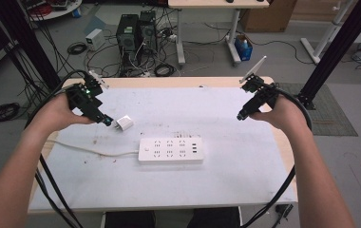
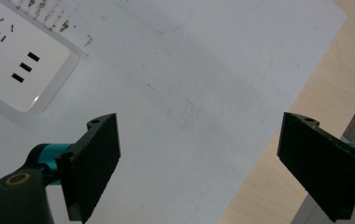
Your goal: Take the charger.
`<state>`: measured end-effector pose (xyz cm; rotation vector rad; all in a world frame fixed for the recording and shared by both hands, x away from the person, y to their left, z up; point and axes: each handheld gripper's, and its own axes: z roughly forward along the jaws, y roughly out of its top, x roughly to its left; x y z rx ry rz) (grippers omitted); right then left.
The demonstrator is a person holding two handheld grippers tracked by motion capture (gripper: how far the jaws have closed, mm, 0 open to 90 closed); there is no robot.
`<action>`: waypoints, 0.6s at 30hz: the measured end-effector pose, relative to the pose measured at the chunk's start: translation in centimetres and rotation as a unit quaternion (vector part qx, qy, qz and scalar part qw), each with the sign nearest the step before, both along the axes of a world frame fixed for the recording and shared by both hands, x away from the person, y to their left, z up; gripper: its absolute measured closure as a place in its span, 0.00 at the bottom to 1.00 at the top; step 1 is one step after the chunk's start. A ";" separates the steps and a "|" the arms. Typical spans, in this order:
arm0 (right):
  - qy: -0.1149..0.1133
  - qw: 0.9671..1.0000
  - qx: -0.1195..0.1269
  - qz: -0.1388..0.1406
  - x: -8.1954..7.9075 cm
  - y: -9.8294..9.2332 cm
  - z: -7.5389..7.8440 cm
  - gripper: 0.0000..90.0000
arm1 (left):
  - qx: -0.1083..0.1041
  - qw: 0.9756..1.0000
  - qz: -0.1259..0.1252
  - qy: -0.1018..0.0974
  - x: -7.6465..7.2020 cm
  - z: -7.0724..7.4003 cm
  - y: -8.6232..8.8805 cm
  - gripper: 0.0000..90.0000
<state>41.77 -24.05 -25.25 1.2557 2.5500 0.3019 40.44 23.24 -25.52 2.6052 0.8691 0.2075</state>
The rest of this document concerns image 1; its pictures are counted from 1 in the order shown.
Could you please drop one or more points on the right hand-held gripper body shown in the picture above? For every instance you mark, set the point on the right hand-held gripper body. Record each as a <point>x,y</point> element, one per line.
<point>259,95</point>

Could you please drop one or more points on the grey floor mat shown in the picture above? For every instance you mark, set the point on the grey floor mat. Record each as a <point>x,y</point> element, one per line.
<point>330,117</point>

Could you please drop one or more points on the white metal stand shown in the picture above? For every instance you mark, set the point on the white metal stand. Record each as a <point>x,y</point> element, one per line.
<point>327,34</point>

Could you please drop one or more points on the person's right hand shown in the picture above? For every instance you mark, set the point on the person's right hand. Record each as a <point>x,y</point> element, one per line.
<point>286,115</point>

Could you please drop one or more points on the brown cardboard box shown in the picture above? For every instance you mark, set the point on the brown cardboard box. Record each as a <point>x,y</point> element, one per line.
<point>269,15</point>

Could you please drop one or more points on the small white box device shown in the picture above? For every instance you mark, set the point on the small white box device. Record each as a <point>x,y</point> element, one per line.
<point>95,39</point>

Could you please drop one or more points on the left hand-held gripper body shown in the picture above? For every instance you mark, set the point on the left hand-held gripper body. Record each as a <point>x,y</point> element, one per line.
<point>85,98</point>

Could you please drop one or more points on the white table cover sheet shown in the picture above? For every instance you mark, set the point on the white table cover sheet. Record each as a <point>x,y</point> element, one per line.
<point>175,186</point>

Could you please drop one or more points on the black computer tower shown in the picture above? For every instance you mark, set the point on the black computer tower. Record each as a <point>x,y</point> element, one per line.
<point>127,34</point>
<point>148,31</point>

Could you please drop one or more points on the blue storage box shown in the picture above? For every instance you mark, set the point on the blue storage box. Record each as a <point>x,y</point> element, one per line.
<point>243,50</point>

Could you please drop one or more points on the round white table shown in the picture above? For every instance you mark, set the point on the round white table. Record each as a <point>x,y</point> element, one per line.
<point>58,11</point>

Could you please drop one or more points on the person's left hand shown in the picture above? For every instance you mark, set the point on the person's left hand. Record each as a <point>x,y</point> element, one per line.
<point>56,115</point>

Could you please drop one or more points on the black plug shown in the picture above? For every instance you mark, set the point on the black plug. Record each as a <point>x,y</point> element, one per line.
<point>283,209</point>

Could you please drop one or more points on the white charger adapter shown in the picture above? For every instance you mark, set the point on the white charger adapter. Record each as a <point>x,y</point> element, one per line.
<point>124,123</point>

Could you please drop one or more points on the black metal stand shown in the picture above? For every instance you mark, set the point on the black metal stand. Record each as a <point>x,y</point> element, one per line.
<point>337,50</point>
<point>33,44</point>

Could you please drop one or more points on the wooden desk with white legs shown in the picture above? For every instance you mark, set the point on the wooden desk with white legs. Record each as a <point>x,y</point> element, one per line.
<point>216,3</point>

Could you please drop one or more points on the white power strip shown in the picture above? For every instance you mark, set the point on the white power strip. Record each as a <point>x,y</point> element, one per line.
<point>170,150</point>

